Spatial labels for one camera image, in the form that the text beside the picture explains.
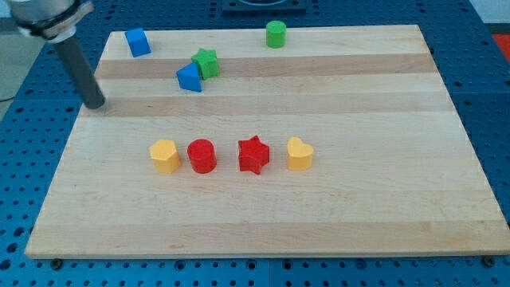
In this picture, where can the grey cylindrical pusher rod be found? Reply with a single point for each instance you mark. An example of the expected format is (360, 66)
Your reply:
(76, 64)

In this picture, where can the wooden board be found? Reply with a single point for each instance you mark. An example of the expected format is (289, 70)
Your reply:
(393, 171)

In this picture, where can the blue cube block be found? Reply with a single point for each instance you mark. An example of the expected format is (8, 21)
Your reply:
(137, 42)

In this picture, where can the blue triangle block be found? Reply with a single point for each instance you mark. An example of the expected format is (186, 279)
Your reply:
(189, 78)

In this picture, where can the yellow hexagon block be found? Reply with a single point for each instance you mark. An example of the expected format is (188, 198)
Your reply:
(165, 156)

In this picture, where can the green star block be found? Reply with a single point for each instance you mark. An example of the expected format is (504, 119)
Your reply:
(207, 62)

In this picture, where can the red cylinder block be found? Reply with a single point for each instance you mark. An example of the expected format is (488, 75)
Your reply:
(202, 156)

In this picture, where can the red star block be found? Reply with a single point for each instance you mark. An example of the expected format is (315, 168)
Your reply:
(253, 155)

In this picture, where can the green cylinder block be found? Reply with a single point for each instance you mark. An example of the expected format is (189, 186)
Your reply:
(275, 34)

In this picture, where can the yellow heart block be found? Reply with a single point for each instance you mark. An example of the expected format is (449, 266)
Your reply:
(299, 154)

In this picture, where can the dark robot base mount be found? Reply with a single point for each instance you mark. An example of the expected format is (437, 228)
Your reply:
(238, 6)

